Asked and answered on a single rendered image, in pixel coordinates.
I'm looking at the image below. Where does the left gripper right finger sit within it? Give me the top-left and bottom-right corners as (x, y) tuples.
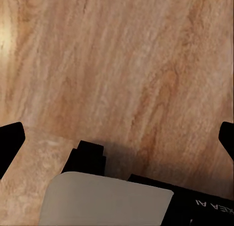
(218, 122), (234, 161)

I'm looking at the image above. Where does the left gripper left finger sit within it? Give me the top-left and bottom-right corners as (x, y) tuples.
(0, 122), (25, 180)

